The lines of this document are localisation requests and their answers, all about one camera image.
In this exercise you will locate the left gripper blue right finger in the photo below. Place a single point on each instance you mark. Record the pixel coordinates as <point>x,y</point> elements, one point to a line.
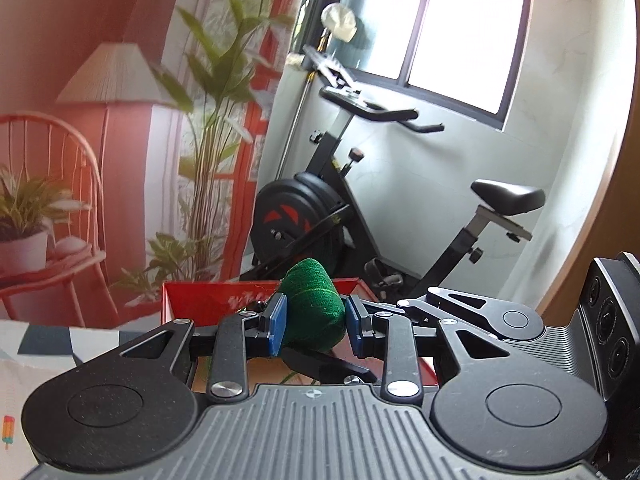
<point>355,315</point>

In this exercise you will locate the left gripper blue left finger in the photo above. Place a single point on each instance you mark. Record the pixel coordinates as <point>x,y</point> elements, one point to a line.
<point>276,314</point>

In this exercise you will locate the green knitted soft object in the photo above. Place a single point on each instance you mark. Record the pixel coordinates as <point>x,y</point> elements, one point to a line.
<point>315,315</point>

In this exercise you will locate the printed room backdrop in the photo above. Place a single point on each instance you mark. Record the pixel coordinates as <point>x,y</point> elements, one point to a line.
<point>135,129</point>

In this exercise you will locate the red strawberry cardboard box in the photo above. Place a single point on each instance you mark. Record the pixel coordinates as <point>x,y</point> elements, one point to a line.
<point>206,303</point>

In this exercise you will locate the brown wooden door panel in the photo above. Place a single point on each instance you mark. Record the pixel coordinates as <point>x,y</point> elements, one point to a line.
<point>612,226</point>

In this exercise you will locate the white cloth on pole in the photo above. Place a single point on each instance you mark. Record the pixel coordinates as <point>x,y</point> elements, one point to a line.
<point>339,21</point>

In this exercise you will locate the dark framed window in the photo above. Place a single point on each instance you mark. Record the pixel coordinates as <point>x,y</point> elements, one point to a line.
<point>462,55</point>

